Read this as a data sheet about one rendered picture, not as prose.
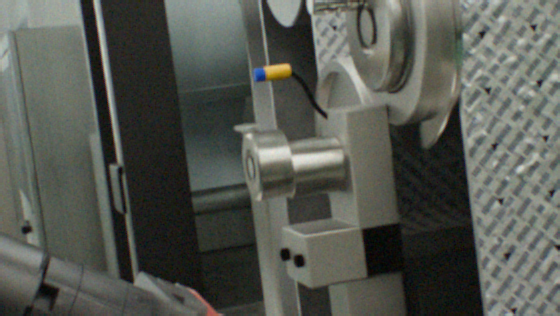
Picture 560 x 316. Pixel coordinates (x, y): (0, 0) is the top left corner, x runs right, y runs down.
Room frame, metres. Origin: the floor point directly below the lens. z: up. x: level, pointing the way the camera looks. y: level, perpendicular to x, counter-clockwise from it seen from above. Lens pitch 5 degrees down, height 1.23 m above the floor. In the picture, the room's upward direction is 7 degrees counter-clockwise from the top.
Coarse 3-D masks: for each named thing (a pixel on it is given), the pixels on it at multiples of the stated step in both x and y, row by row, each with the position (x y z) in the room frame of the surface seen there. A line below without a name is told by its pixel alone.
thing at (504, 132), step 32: (480, 96) 0.60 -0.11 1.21; (512, 96) 0.60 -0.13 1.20; (544, 96) 0.61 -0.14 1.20; (480, 128) 0.60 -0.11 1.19; (512, 128) 0.60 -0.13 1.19; (544, 128) 0.61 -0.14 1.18; (480, 160) 0.60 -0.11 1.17; (512, 160) 0.60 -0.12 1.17; (544, 160) 0.61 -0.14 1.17; (480, 192) 0.60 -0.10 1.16; (512, 192) 0.60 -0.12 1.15; (544, 192) 0.61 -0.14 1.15; (480, 224) 0.60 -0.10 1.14; (512, 224) 0.60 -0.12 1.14; (544, 224) 0.61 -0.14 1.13; (480, 256) 0.60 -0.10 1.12; (512, 256) 0.60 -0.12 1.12; (544, 256) 0.60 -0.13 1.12; (512, 288) 0.60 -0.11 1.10; (544, 288) 0.60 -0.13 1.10
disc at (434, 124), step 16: (448, 0) 0.59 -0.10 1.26; (448, 16) 0.59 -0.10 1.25; (448, 32) 0.59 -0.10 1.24; (448, 48) 0.59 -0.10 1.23; (448, 64) 0.60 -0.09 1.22; (448, 80) 0.60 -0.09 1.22; (448, 96) 0.60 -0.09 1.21; (432, 112) 0.62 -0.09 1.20; (448, 112) 0.61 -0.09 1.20; (400, 128) 0.67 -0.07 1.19; (416, 128) 0.65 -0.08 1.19; (432, 128) 0.63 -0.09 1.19; (416, 144) 0.65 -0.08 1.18; (432, 144) 0.63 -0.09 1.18
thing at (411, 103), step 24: (408, 0) 0.61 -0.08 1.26; (432, 0) 0.60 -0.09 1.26; (432, 24) 0.60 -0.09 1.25; (432, 48) 0.60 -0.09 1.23; (408, 72) 0.63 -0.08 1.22; (432, 72) 0.61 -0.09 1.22; (384, 96) 0.67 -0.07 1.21; (408, 96) 0.63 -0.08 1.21; (432, 96) 0.62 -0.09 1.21; (408, 120) 0.64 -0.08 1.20
